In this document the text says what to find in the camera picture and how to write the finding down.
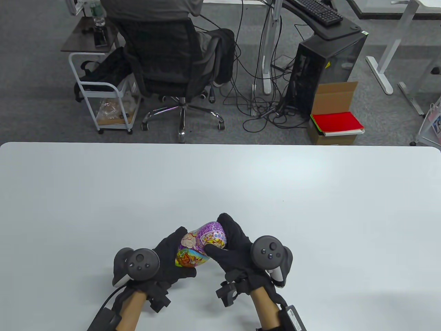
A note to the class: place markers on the person's right hand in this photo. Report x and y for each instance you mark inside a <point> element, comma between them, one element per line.
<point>234,248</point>

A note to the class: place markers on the person's left hand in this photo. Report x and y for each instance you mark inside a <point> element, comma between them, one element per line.
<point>168,262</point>

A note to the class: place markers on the largest multicoloured Russian doll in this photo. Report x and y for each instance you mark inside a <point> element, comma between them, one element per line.
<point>198,246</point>

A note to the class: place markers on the person's left forearm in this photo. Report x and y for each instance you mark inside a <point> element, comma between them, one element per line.
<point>132,312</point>

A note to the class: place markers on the person's right forearm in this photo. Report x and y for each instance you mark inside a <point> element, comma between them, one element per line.
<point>265,310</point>

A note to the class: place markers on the black white tracking controller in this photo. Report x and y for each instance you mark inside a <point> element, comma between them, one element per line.
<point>268,253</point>
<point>141,263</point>

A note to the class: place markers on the black sensor box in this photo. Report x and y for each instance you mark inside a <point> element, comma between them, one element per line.
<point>103,320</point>
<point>293,319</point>

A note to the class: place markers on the white power strip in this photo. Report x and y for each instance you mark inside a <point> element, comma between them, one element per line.
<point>254,100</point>

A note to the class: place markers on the red folder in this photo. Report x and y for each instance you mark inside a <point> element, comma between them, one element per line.
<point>337,122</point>

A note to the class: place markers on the clear plastic bag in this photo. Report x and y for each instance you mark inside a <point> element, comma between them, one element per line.
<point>108,110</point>

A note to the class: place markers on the white rolling cart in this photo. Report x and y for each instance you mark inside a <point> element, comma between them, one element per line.
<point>103,93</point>

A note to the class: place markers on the cardboard box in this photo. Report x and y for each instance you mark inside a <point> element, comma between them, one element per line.
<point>334,96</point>

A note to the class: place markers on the white desk leg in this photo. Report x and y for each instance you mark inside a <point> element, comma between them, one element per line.
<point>379,74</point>
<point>267,51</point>

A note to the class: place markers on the black backpack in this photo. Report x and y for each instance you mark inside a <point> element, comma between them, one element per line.
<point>110,69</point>

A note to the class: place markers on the black computer tower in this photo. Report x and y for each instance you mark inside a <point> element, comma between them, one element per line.
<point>327,69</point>

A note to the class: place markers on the black mesh office chair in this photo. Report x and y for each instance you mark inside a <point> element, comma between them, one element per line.
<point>162,51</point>

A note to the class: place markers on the grey desk leg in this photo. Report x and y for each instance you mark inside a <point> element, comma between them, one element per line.
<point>410,96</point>

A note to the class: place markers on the black smartphone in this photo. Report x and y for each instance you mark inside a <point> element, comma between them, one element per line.
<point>101,38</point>

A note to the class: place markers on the white paper bag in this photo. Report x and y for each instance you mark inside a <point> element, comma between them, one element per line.
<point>434,120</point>

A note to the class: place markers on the dark brown side table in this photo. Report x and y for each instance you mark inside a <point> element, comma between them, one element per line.
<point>77,41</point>

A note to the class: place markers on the black curved desk top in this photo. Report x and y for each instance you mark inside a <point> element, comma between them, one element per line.
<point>337,31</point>

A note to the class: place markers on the black keyboard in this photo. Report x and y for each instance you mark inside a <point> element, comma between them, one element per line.
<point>320,12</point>

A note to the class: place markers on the clear green label water bottle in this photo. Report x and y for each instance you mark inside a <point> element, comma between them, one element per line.
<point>97,10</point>

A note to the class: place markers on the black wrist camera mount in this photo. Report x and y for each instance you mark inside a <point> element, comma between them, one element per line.
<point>158,298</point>
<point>229,293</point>

